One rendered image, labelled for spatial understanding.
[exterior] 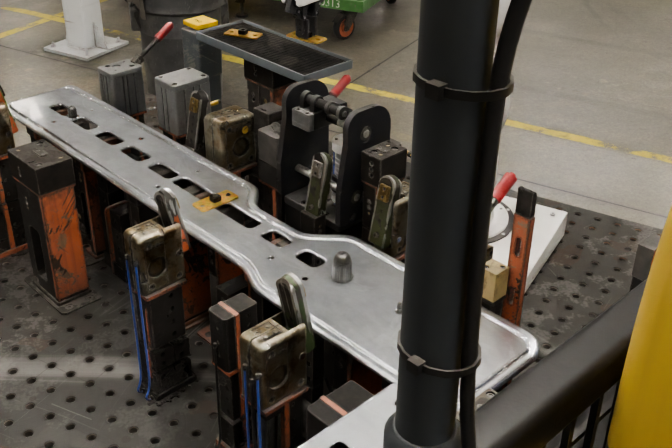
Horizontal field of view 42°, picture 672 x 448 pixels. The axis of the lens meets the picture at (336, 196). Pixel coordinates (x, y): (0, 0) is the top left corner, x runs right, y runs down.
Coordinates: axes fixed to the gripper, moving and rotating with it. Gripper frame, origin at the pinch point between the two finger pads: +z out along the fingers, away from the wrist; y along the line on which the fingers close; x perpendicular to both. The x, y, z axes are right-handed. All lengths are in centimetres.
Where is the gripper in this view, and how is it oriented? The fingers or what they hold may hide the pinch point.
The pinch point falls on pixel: (306, 26)
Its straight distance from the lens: 183.0
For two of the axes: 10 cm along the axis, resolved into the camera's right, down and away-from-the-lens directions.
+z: -0.1, 8.7, 4.9
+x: 8.0, 3.0, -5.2
